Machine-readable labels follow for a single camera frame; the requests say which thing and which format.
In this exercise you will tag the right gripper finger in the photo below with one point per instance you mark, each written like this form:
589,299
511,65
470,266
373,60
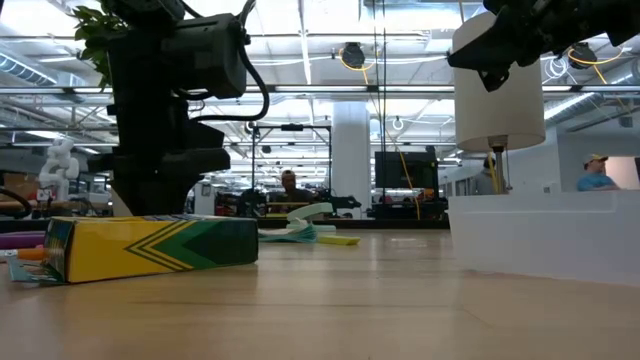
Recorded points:
495,45
494,79

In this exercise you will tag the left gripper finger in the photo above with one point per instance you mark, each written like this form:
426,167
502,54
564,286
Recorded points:
160,195

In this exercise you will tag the yellow green crayon box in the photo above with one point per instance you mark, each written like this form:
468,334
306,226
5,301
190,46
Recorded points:
150,247

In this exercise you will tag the yellow-green sticky note pad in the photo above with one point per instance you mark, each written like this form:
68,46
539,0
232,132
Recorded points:
340,240

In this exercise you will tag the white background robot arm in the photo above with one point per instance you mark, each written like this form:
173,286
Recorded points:
60,165

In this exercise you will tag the white shade table lamp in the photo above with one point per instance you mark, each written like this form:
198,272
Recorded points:
500,115

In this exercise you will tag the white plant pot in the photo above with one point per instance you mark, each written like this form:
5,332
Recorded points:
119,207

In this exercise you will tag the person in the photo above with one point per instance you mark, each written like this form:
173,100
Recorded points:
289,182
595,180
484,182

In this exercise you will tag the green leafy plant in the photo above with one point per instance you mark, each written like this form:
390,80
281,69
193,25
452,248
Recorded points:
95,30

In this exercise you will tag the black monitor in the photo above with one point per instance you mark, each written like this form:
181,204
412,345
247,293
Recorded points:
390,170

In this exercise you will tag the clear plastic bin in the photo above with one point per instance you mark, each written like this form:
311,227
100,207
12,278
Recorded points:
550,235

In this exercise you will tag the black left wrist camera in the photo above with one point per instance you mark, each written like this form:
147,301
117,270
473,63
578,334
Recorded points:
205,55

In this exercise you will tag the black background frame stand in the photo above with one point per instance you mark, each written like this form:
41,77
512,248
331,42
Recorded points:
292,127

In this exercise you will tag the black aluminium frame rail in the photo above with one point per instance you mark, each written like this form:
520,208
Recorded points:
400,223

